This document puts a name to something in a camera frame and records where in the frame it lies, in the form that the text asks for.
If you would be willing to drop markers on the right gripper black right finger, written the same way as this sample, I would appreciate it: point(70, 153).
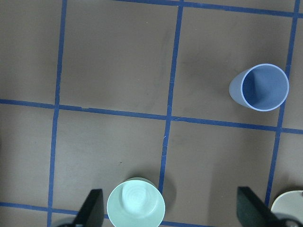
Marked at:
point(252, 212)

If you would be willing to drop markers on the mint green bowl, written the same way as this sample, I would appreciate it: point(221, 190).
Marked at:
point(136, 203)

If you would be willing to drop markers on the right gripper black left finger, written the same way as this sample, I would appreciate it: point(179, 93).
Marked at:
point(91, 213)

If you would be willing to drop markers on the cream white toaster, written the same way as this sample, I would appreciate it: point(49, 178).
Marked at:
point(289, 205)

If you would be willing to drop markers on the light blue plastic cup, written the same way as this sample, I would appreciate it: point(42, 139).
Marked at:
point(263, 87)

